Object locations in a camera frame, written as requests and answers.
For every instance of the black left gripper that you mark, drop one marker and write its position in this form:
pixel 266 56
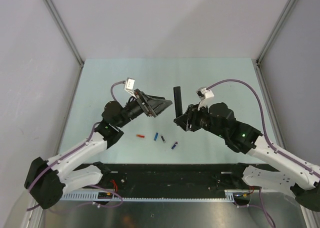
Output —
pixel 159 103

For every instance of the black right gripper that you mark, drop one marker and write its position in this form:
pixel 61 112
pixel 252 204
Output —
pixel 190 117

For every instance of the black remote control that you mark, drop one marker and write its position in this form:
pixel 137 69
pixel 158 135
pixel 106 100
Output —
pixel 178 101

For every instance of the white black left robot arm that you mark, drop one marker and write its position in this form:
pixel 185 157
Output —
pixel 48 180

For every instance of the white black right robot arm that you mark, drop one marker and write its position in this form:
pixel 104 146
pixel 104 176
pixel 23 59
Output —
pixel 293 176

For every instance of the black silver battery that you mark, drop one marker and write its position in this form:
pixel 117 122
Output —
pixel 163 139

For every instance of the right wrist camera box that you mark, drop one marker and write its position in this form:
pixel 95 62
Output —
pixel 204 93

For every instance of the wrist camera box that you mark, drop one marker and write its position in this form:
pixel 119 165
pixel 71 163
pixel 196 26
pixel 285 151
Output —
pixel 129 84
pixel 204 93

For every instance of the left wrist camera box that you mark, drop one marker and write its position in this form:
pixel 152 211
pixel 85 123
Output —
pixel 129 84

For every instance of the grey slotted cable duct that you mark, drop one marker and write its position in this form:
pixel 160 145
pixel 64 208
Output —
pixel 92 195

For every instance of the aluminium frame post left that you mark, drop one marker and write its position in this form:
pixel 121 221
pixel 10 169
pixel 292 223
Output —
pixel 63 30

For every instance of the aluminium frame post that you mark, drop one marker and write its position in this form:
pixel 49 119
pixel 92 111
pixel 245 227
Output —
pixel 283 17
pixel 63 30

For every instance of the aluminium frame post right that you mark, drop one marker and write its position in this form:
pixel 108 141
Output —
pixel 283 17

